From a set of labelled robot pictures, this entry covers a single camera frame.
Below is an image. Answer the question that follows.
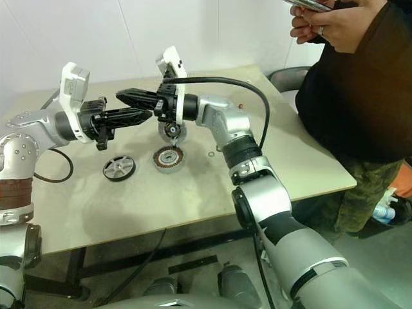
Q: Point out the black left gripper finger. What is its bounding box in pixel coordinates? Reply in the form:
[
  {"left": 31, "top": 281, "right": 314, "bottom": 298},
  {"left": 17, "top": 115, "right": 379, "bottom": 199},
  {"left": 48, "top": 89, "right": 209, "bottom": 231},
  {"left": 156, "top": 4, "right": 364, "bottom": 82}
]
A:
[
  {"left": 107, "top": 108, "right": 153, "bottom": 120},
  {"left": 108, "top": 117, "right": 150, "bottom": 129}
]

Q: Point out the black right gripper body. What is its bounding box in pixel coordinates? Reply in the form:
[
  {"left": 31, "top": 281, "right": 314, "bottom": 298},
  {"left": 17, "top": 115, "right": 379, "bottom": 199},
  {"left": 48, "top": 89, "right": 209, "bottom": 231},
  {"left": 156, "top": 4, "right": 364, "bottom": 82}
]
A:
[{"left": 153, "top": 82, "right": 180, "bottom": 125}]

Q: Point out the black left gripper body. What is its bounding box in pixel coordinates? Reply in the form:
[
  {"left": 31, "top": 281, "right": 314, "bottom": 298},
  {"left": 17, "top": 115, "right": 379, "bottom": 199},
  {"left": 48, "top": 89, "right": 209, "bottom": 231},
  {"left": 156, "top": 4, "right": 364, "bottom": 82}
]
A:
[{"left": 79, "top": 96, "right": 117, "bottom": 152}]

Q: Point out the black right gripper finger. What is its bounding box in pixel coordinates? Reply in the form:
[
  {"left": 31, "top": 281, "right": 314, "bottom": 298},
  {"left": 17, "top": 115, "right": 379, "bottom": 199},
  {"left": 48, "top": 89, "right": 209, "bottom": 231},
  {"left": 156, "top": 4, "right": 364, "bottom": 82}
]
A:
[
  {"left": 115, "top": 87, "right": 158, "bottom": 101},
  {"left": 118, "top": 99, "right": 158, "bottom": 111}
]

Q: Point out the silver smartphone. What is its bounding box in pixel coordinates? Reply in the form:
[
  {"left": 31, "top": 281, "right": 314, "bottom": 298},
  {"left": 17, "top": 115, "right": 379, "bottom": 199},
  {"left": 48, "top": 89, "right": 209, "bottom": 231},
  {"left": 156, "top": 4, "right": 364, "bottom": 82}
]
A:
[{"left": 282, "top": 0, "right": 337, "bottom": 13}]

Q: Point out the silver round motor housing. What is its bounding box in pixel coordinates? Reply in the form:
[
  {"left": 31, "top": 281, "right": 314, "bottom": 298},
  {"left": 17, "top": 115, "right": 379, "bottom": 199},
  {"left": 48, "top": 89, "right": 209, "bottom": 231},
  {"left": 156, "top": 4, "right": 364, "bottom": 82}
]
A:
[{"left": 158, "top": 121, "right": 189, "bottom": 145}]

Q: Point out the copper wound stator disc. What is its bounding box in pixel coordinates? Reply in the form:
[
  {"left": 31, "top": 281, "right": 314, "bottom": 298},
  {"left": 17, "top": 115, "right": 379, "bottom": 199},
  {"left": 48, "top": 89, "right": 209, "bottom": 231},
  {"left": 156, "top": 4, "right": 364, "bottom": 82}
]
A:
[{"left": 151, "top": 145, "right": 187, "bottom": 174}]

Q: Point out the person's left hand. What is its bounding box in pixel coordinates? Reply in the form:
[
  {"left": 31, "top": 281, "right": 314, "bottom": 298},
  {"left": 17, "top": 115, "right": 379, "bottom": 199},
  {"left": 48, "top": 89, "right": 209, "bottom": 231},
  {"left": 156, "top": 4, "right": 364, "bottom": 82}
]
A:
[{"left": 289, "top": 0, "right": 387, "bottom": 54}]

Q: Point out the black rimmed spoked rotor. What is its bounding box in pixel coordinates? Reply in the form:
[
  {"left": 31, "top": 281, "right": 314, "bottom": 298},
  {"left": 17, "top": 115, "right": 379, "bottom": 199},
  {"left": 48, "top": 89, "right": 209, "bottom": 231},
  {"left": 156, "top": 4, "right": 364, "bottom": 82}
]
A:
[{"left": 102, "top": 154, "right": 136, "bottom": 183}]

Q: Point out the black folding chair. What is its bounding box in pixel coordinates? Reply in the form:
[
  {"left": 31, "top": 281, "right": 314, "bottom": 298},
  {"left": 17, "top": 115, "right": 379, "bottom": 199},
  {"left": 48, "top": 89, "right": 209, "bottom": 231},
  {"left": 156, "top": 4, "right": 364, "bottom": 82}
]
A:
[{"left": 268, "top": 66, "right": 312, "bottom": 94}]

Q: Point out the black flat floor strip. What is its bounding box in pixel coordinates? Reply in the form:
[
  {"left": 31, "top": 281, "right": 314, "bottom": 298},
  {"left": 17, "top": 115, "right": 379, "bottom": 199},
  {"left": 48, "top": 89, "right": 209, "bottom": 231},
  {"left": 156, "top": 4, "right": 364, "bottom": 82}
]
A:
[{"left": 168, "top": 254, "right": 219, "bottom": 275}]

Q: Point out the dark grey rounded shape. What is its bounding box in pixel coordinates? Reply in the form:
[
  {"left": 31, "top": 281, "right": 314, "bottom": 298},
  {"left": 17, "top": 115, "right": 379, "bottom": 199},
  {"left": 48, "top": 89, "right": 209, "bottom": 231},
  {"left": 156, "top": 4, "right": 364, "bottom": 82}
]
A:
[
  {"left": 217, "top": 262, "right": 258, "bottom": 300},
  {"left": 144, "top": 276, "right": 180, "bottom": 295}
]

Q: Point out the person in black top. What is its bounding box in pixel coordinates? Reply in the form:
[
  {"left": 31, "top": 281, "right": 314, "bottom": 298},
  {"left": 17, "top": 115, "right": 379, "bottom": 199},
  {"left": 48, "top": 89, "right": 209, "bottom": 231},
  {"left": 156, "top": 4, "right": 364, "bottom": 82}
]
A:
[{"left": 295, "top": 0, "right": 412, "bottom": 234}]

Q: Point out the white plastic scrap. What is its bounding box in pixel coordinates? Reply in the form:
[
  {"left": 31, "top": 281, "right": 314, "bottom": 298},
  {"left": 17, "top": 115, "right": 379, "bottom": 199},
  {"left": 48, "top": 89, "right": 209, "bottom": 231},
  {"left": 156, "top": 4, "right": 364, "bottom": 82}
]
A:
[{"left": 381, "top": 187, "right": 402, "bottom": 204}]

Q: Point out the blue plastic bottle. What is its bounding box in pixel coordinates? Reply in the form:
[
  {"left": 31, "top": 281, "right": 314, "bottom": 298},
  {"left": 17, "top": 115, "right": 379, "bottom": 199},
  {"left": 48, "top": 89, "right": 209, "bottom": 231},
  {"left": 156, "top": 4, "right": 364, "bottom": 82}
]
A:
[{"left": 372, "top": 205, "right": 397, "bottom": 222}]

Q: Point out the black waste bin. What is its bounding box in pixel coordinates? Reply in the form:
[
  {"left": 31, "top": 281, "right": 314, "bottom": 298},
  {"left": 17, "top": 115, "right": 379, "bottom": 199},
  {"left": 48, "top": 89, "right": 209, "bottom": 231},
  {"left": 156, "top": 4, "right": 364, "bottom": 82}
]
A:
[{"left": 355, "top": 192, "right": 412, "bottom": 239}]

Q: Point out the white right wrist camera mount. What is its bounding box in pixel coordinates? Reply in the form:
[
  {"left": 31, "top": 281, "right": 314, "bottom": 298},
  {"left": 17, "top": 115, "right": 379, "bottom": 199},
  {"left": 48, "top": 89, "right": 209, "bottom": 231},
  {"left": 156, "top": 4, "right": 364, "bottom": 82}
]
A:
[{"left": 155, "top": 46, "right": 189, "bottom": 125}]

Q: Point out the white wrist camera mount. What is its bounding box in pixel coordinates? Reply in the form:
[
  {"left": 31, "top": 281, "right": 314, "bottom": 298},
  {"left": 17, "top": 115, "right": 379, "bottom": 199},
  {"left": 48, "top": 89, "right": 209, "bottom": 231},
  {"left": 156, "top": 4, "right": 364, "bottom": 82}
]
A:
[
  {"left": 155, "top": 46, "right": 189, "bottom": 125},
  {"left": 59, "top": 62, "right": 94, "bottom": 144}
]

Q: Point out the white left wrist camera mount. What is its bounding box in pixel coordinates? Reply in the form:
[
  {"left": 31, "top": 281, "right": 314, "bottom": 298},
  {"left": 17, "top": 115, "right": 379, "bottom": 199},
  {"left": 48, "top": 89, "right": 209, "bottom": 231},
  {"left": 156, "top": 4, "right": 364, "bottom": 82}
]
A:
[{"left": 59, "top": 62, "right": 94, "bottom": 144}]

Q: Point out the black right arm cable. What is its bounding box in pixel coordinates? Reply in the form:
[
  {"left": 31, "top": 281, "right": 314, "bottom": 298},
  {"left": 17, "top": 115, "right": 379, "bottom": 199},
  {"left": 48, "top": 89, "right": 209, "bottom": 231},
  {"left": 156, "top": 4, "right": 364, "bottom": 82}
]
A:
[{"left": 164, "top": 75, "right": 270, "bottom": 149}]

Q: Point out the black floor cable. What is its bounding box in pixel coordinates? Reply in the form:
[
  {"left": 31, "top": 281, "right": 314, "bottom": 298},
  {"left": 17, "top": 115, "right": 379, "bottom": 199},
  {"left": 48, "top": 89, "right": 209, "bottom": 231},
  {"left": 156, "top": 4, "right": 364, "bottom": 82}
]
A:
[{"left": 93, "top": 227, "right": 168, "bottom": 305}]

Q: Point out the black metal table frame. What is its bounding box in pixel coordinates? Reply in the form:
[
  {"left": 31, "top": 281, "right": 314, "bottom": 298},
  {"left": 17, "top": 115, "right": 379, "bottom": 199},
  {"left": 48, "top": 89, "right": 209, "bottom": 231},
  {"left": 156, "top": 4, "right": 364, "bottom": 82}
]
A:
[{"left": 24, "top": 221, "right": 258, "bottom": 299}]

